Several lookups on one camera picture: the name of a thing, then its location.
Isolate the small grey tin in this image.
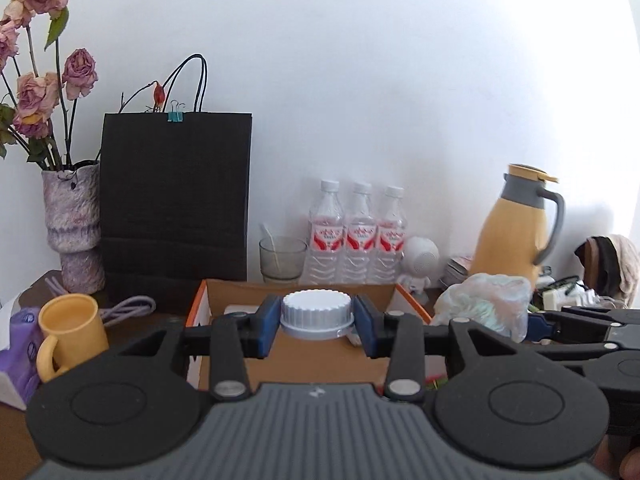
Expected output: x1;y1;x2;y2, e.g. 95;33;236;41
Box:
444;256;473;287

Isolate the yellow thermos jug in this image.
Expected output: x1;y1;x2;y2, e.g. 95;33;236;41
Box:
469;163;566;286

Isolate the clear drinking glass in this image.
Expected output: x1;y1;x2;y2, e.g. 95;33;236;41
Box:
259;236;308;285

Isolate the white power strip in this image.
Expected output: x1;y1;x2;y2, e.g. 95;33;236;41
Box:
542;287;608;311

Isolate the red cardboard box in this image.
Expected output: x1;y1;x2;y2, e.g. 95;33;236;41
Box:
185;279;435;393

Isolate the beige and brown cloth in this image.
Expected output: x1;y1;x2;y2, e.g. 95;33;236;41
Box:
574;234;640;308

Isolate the dried twig with red bud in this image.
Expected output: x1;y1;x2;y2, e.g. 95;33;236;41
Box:
119;80;167;113

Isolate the white stirrer stick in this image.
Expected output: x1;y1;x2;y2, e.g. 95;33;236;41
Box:
261;222;282;257

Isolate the black paper bag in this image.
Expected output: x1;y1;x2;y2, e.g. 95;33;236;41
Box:
100;54;253;306

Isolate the yellow mug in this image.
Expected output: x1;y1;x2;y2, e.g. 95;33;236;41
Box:
36;294;110;383

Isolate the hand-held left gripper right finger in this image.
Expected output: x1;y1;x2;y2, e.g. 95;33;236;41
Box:
353;294;523;403

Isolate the white ribbed bottle cap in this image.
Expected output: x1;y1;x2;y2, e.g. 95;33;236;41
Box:
280;290;357;342

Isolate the pale plastic bag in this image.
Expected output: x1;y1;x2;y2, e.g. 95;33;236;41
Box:
432;272;533;343

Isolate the purple tissue pack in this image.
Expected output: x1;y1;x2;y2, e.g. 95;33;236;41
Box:
0;305;43;406

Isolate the black green cable bundle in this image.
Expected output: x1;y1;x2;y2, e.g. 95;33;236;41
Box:
532;275;587;306

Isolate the white round robot speaker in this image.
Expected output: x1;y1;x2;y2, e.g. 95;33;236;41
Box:
400;236;441;293

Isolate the lilac cable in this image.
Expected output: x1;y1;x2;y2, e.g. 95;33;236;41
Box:
45;275;157;332

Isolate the red label water bottle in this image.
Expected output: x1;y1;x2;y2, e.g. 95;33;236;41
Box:
342;181;377;283
307;179;347;283
370;185;407;283

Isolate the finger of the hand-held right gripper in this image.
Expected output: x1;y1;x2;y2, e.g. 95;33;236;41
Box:
527;312;640;356
545;305;640;331

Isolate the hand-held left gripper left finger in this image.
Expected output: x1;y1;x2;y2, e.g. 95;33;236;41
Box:
116;294;282;402

